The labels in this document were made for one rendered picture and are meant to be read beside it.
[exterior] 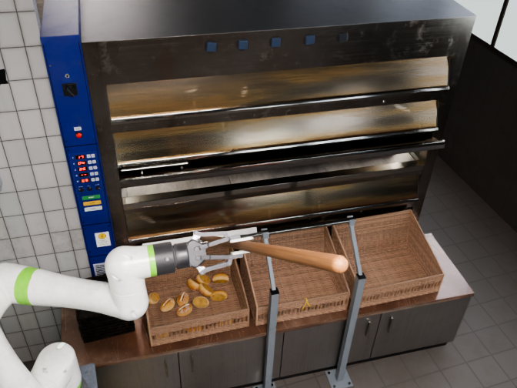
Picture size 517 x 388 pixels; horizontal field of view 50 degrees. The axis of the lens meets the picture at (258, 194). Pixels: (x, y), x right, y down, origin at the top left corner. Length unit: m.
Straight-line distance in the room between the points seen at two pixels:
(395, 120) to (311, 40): 0.75
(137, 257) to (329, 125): 1.73
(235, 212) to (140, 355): 0.94
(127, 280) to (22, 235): 1.66
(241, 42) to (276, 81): 0.29
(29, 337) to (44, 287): 2.04
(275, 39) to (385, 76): 0.67
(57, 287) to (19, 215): 1.39
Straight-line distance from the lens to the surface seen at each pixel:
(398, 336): 3.71
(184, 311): 3.23
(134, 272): 1.60
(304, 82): 2.89
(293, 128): 3.00
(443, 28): 3.09
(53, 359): 2.12
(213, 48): 2.66
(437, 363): 4.01
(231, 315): 3.11
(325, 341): 3.45
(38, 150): 2.88
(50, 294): 1.79
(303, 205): 3.34
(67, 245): 3.26
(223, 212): 3.22
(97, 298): 1.71
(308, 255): 1.03
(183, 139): 2.89
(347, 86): 2.97
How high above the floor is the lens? 3.11
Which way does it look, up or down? 38 degrees down
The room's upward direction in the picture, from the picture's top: 3 degrees clockwise
